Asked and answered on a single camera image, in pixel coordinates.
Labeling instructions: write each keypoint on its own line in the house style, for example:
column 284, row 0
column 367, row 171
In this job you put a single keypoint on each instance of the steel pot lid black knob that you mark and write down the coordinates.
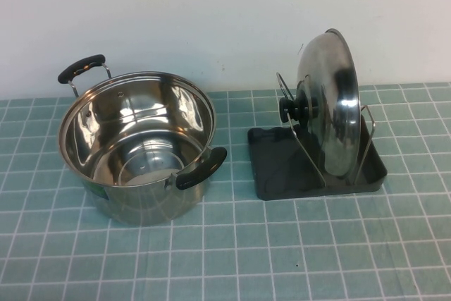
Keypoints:
column 317, row 79

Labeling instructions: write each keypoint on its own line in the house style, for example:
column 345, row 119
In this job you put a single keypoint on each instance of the teal grid tablecloth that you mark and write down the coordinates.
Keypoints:
column 225, row 251

